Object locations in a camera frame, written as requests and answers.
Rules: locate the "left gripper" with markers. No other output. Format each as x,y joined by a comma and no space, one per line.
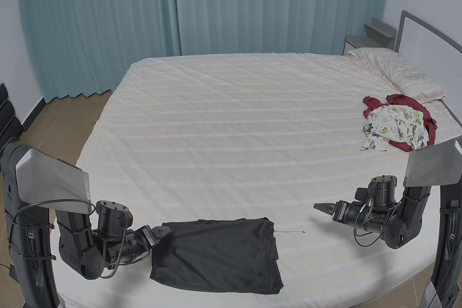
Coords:
139,245

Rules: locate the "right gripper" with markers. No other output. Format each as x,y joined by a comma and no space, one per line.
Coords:
346,213

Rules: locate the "black T-shirt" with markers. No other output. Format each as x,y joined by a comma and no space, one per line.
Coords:
216,256

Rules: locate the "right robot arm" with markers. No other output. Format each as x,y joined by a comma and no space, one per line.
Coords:
433,162

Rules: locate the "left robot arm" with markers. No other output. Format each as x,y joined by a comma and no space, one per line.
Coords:
47,176

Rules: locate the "bed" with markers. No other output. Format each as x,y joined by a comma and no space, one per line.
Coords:
234,126

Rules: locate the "white printed pyjama top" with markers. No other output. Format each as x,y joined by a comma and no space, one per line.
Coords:
393,126

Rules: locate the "dark red garment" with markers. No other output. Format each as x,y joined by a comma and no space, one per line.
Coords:
408,100

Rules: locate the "purple garment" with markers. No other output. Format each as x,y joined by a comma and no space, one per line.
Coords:
434,125

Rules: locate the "cream pillow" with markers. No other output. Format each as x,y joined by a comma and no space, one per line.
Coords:
400,72

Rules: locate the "grey bedside table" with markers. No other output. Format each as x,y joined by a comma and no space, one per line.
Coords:
371,37

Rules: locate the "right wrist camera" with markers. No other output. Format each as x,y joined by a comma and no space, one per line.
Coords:
361,194

